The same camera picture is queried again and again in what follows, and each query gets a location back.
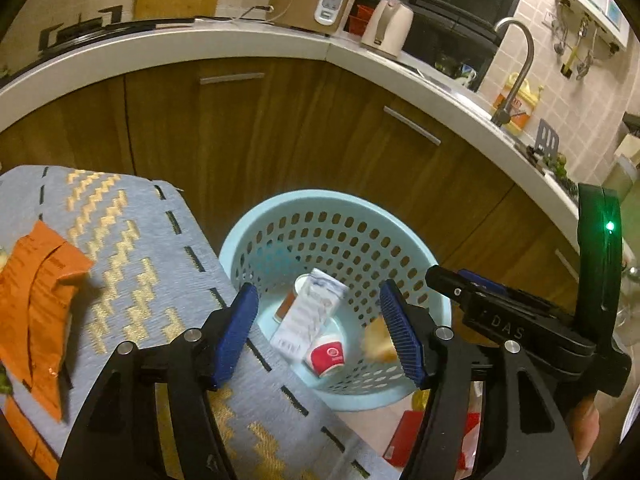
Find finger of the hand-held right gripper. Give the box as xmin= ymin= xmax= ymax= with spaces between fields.
xmin=456 ymin=269 xmax=577 ymax=319
xmin=425 ymin=265 xmax=577 ymax=362

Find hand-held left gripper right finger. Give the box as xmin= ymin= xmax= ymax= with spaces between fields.
xmin=378 ymin=280 xmax=586 ymax=480

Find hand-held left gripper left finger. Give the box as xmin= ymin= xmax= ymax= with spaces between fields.
xmin=55 ymin=282 xmax=261 ymax=480

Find yellowish scrap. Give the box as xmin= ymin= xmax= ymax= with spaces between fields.
xmin=361 ymin=312 xmax=401 ymax=363

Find light blue perforated basket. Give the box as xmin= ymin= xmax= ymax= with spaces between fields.
xmin=218 ymin=189 xmax=453 ymax=413

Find person's right hand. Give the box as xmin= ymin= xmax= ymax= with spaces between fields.
xmin=569 ymin=394 xmax=602 ymax=467

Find brown drink can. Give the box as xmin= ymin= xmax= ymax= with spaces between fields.
xmin=273 ymin=275 xmax=313 ymax=323

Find red and white paper cup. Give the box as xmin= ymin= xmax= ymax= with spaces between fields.
xmin=304 ymin=332 xmax=347 ymax=378

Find white milk carton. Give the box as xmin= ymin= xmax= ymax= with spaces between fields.
xmin=270 ymin=268 xmax=349 ymax=363

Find red box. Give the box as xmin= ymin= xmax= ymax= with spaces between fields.
xmin=382 ymin=395 xmax=483 ymax=471

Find blue patterned tablecloth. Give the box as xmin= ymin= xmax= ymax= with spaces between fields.
xmin=0 ymin=164 xmax=401 ymax=480

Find pale storage jar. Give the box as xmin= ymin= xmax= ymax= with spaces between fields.
xmin=602 ymin=155 xmax=640 ymax=206

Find green vegetables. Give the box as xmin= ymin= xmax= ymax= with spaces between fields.
xmin=545 ymin=152 xmax=576 ymax=191

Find grey slotted spatula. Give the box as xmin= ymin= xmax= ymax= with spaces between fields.
xmin=534 ymin=119 xmax=558 ymax=161

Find yellow detergent bottle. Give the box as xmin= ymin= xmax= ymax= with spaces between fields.
xmin=494 ymin=72 xmax=545 ymax=133

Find orange snack bag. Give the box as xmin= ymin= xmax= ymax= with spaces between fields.
xmin=0 ymin=220 xmax=96 ymax=421

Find wooden kitchen cabinet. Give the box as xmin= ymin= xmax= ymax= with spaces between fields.
xmin=0 ymin=57 xmax=583 ymax=311

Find metal kitchen faucet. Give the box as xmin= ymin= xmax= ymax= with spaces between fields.
xmin=491 ymin=17 xmax=536 ymax=126

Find cream electric kettle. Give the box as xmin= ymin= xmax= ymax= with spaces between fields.
xmin=361 ymin=0 xmax=415 ymax=58

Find dark kitchen window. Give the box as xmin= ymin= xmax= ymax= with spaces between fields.
xmin=357 ymin=0 xmax=531 ymax=86

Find red plastic container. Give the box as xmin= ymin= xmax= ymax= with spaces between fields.
xmin=348 ymin=4 xmax=376 ymax=36

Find brown rice cooker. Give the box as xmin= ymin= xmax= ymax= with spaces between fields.
xmin=267 ymin=0 xmax=357 ymax=36

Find black gas stove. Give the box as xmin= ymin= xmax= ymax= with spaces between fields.
xmin=40 ymin=5 xmax=196 ymax=53

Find metal cabinet handle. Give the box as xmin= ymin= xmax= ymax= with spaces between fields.
xmin=200 ymin=72 xmax=266 ymax=85
xmin=555 ymin=249 xmax=581 ymax=281
xmin=382 ymin=106 xmax=442 ymax=146

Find wall utensil rack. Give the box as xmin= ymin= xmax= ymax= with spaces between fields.
xmin=550 ymin=0 xmax=631 ymax=81

